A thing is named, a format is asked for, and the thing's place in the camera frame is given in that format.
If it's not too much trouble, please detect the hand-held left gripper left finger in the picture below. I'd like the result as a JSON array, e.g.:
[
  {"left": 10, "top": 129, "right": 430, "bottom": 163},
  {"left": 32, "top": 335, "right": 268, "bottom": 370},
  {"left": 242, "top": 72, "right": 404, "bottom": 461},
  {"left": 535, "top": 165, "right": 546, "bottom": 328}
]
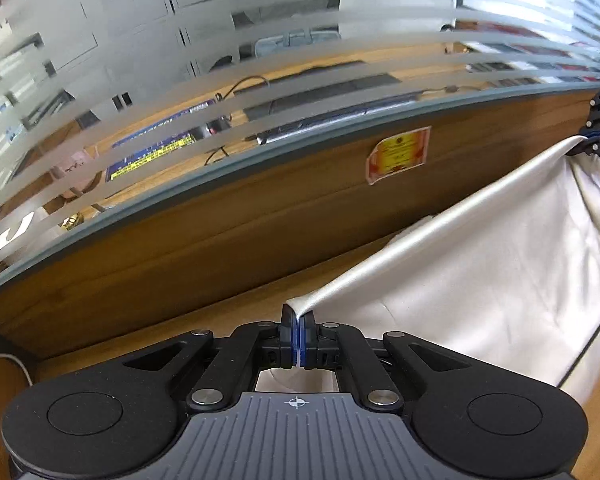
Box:
[{"left": 122, "top": 302, "right": 299, "bottom": 408}]

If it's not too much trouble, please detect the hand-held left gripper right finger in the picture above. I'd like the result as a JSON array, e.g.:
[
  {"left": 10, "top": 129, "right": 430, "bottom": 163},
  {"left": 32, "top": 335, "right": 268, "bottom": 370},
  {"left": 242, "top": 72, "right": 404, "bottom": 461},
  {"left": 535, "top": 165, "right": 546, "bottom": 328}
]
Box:
[{"left": 298, "top": 311, "right": 463, "bottom": 408}]

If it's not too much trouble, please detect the white shirt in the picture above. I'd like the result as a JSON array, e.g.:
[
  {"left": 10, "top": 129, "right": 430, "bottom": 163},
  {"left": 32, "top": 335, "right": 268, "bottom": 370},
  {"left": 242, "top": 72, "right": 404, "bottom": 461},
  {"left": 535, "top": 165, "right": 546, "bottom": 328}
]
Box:
[{"left": 255, "top": 135, "right": 600, "bottom": 393}]

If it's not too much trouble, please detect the red yellow sticker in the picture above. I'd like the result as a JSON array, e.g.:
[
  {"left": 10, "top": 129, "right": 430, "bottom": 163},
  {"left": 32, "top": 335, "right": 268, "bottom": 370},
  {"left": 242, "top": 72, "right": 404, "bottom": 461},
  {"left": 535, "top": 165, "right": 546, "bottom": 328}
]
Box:
[{"left": 365, "top": 126, "right": 432, "bottom": 187}]

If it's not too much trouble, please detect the black keyboard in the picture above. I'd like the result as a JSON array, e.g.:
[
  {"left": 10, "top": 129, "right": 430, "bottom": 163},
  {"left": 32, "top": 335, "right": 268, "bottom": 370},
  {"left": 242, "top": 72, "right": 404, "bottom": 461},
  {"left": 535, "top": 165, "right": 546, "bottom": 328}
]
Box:
[{"left": 242, "top": 72, "right": 423, "bottom": 146}]

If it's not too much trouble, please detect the frosted striped glass partition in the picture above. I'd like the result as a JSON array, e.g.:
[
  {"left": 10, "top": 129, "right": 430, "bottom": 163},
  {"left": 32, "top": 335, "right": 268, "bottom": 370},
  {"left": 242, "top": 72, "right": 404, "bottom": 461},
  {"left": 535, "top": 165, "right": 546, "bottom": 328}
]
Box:
[{"left": 0, "top": 0, "right": 600, "bottom": 361}]

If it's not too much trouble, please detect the grey cable bundle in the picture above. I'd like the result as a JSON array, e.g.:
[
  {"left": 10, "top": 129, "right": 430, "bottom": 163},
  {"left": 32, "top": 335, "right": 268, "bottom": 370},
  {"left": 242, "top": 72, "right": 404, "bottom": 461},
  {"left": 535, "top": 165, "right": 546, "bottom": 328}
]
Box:
[{"left": 0, "top": 349, "right": 36, "bottom": 386}]

